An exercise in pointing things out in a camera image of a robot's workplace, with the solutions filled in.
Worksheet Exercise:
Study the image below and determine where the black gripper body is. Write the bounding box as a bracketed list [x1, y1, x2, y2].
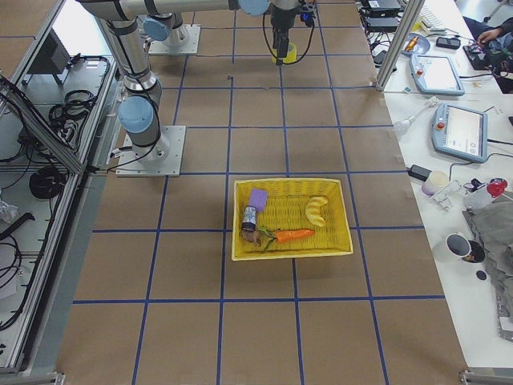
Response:
[271, 0, 299, 32]
[277, 38, 289, 59]

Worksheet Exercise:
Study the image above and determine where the yellow tape roll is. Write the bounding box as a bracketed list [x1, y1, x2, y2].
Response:
[271, 42, 297, 65]

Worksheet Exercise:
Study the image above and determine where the brass cylinder tool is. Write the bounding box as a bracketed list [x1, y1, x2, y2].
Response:
[404, 36, 418, 52]

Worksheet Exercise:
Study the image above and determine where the blue plate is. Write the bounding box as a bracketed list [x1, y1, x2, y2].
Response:
[401, 33, 431, 56]

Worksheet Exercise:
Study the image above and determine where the upper teach pendant tablet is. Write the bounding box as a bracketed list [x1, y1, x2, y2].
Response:
[410, 54, 465, 96]

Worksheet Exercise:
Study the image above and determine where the teach pendant tablet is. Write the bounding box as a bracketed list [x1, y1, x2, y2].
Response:
[431, 103, 488, 163]
[410, 54, 465, 96]

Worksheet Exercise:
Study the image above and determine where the purple sponge block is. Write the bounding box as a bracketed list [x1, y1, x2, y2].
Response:
[248, 188, 268, 213]

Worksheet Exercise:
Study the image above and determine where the toy croissant bread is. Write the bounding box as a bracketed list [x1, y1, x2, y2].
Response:
[305, 196, 329, 227]

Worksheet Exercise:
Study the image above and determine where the yellow plastic basket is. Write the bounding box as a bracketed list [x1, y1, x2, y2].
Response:
[232, 178, 353, 261]

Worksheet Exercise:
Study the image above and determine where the small blue can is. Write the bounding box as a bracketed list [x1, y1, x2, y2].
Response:
[241, 205, 257, 232]

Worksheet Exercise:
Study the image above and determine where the black power adapter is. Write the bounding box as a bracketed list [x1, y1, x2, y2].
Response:
[407, 164, 432, 182]

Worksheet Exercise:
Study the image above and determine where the toy orange carrot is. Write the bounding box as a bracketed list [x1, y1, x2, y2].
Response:
[260, 228, 315, 250]

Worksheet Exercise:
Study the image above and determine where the brown toy figure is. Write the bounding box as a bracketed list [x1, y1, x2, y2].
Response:
[241, 230, 264, 246]

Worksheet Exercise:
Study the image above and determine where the lower teach pendant tablet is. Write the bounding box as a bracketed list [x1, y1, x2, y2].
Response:
[431, 103, 488, 163]

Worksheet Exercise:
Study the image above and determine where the white paper cup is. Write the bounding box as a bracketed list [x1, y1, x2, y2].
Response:
[422, 171, 449, 196]

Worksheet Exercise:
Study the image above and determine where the white black mug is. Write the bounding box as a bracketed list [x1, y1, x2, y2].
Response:
[445, 233, 485, 263]

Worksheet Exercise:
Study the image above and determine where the grey cloth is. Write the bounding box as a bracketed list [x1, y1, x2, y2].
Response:
[463, 198, 512, 341]

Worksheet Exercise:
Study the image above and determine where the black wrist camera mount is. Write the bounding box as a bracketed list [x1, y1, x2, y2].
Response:
[299, 0, 316, 28]

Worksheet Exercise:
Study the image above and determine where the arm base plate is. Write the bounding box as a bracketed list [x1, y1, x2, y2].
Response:
[115, 125, 187, 177]
[148, 24, 201, 56]

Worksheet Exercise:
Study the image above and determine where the aluminium frame post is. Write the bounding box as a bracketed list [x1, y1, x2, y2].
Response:
[375, 0, 424, 91]

